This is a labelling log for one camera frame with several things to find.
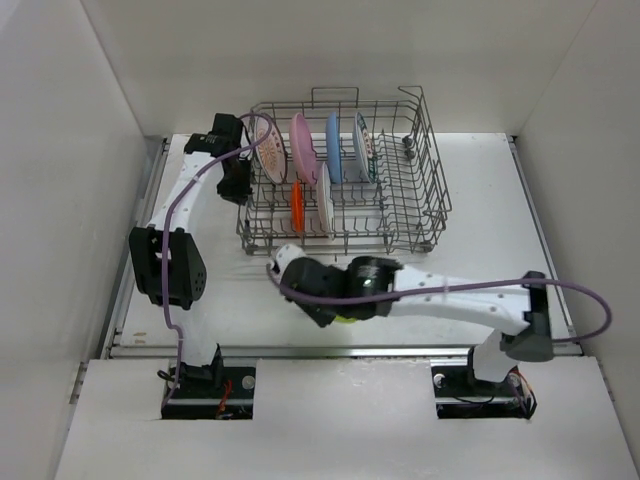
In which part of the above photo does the white plate teal lettered rim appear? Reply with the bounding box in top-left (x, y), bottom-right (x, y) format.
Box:
top-left (353, 112), bottom-right (377, 183)

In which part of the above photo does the pink plate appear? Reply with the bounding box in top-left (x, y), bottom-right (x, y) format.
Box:
top-left (289, 113), bottom-right (318, 185)

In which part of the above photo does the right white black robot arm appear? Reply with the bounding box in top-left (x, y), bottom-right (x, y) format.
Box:
top-left (270, 253), bottom-right (554, 394)

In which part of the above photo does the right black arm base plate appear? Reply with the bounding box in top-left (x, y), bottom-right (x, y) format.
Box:
top-left (432, 366), bottom-right (538, 420)

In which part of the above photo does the front aluminium rail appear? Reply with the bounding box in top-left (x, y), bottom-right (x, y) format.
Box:
top-left (102, 345), bottom-right (470, 359)

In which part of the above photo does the small orange plate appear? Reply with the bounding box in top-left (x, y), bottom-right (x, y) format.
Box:
top-left (290, 180), bottom-right (305, 234)

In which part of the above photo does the white plate orange sunburst pattern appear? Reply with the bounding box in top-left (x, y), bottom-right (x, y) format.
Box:
top-left (254, 116), bottom-right (287, 184)

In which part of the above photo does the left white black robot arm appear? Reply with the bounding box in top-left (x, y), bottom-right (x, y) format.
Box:
top-left (128, 113), bottom-right (252, 354)

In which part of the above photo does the right aluminium rail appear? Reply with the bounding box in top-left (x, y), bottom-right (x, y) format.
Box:
top-left (506, 134), bottom-right (584, 357)

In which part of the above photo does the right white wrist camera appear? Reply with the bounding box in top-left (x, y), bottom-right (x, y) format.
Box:
top-left (270, 243), bottom-right (306, 275)

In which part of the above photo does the blue plate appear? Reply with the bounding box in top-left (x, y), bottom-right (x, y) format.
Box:
top-left (325, 112), bottom-right (343, 184)

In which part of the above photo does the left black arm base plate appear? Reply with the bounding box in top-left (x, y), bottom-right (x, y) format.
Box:
top-left (160, 365), bottom-right (256, 420)

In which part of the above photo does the small green plate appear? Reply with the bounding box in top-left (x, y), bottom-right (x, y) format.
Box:
top-left (333, 315), bottom-right (358, 324)

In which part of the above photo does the white plate dark line emblem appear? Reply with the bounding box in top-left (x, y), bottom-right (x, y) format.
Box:
top-left (316, 164), bottom-right (335, 239)

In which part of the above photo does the grey wire dish rack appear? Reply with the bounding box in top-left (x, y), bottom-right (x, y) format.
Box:
top-left (236, 86), bottom-right (451, 260)

